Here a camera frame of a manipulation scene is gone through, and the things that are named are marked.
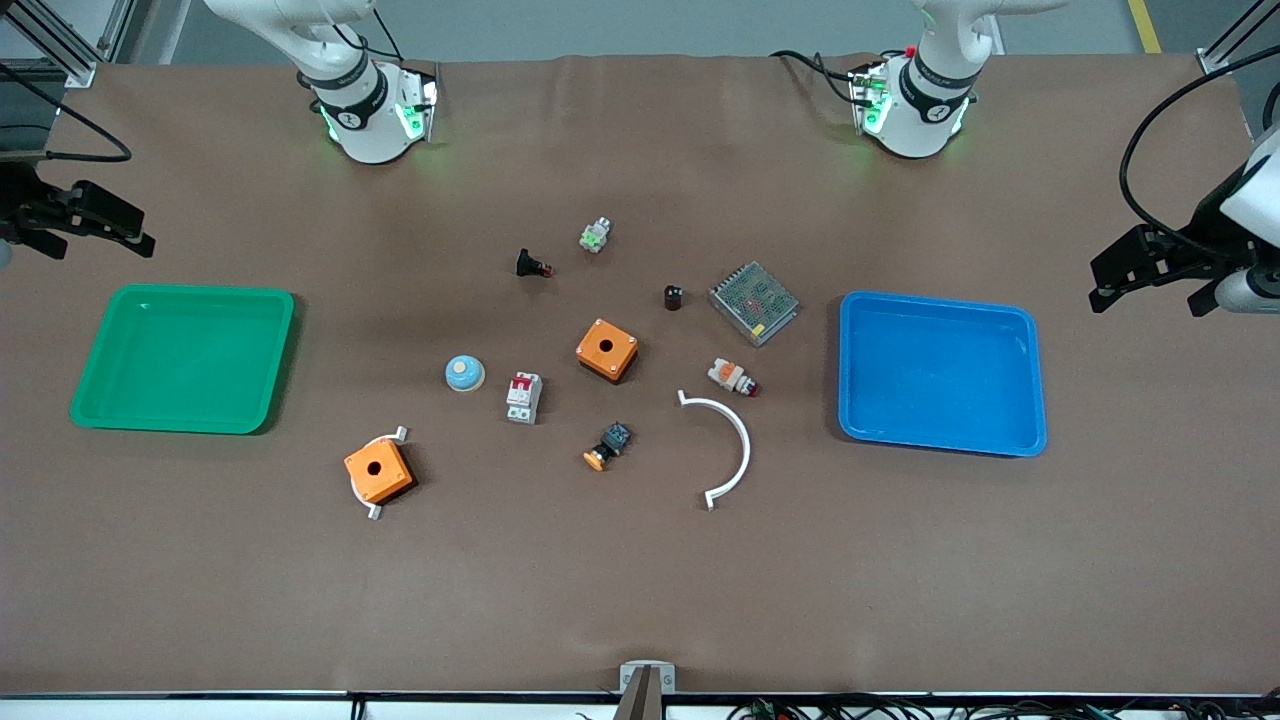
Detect orange white red switch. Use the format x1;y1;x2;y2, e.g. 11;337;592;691
707;358;762;399

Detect white semicircular plastic arc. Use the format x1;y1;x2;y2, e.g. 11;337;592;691
677;389;752;512

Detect black orange mushroom button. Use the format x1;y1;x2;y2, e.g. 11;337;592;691
583;421;633;472

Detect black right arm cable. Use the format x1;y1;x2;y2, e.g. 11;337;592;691
0;60;134;164

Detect metal mesh power supply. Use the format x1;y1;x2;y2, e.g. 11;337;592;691
708;261;801;348

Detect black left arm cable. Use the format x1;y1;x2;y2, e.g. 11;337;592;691
1119;45;1280;263

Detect green plastic tray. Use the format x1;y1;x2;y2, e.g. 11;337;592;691
69;284;297;436

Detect orange box with bracket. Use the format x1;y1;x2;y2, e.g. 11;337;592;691
350;425;410;522

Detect aluminium frame profile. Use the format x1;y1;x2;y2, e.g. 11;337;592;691
0;0;136;89
1198;0;1280;73

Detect orange button box black base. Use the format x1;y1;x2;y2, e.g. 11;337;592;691
575;318;640;385
344;439;416;506

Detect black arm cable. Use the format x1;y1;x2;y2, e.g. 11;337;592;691
0;60;134;164
1119;45;1280;263

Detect blue plastic tray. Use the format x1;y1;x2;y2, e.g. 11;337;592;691
837;290;1048;459

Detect grey mounting bracket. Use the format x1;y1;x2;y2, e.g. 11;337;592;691
619;661;677;694

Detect brown table mat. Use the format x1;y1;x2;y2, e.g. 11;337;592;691
0;52;1280;697

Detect white circuit breaker red switch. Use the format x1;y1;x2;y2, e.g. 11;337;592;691
505;371;544;426

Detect black left base cables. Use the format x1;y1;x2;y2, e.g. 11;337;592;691
768;45;906;106

